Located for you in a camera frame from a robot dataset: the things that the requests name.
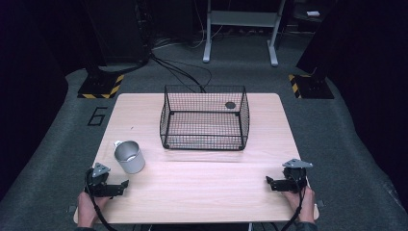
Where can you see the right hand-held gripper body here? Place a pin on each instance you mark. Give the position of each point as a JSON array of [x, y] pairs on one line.
[[295, 178]]

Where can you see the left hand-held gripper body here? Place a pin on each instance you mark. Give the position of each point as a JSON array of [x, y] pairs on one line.
[[97, 183]]

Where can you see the silver metal cup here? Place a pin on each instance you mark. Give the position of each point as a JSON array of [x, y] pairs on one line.
[[130, 158]]

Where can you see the person's left hand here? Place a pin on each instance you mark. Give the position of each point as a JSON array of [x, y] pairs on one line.
[[87, 210]]

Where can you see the person's right hand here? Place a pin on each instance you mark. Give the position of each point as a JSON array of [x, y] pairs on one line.
[[304, 207]]

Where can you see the black yellow-striped stand base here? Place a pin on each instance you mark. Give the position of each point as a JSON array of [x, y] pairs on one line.
[[101, 86], [311, 86]]

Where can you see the black cabinet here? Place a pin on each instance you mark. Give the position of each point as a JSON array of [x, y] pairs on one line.
[[118, 29]]

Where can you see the small white box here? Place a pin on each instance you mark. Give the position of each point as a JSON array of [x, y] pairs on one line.
[[313, 13]]

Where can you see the white metal desk frame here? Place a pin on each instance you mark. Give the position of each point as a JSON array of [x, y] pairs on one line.
[[243, 19]]

